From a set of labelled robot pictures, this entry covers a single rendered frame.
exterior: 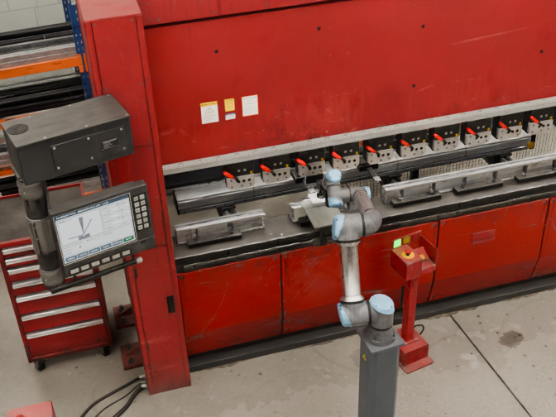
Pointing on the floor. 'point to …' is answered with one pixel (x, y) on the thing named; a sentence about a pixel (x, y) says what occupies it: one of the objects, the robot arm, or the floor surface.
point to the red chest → (25, 289)
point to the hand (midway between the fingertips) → (321, 198)
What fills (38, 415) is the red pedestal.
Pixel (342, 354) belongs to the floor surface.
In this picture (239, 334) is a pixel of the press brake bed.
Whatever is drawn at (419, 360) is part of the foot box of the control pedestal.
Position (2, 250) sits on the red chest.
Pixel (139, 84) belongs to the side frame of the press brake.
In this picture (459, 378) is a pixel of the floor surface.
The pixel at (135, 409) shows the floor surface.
